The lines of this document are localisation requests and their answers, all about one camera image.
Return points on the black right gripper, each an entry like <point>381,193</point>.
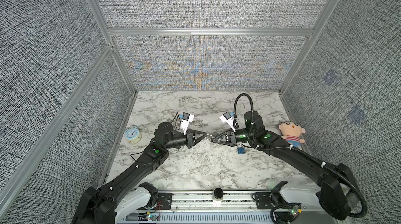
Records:
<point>232,142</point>

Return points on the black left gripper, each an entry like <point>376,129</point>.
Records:
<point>190,141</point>

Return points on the blue padlock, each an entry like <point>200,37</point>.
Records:
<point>240,149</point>

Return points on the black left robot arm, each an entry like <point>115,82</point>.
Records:
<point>126,193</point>

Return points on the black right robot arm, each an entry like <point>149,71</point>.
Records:
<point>338,193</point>

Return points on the small blue alarm clock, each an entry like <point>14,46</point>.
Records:
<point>133,135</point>

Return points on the pink plush doll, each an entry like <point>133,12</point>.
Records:
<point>291,133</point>

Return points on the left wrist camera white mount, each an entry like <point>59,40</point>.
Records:
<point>186,119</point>

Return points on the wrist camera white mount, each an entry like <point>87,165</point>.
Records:
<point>186,119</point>
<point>228,117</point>

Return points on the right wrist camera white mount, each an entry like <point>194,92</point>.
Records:
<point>228,117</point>

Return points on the black knob on rail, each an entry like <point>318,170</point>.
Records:
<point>218,194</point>

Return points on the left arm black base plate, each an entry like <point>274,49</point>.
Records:
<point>162,200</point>

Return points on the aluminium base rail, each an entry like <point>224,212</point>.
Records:
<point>237,207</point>

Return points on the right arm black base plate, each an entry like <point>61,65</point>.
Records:
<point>269,200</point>

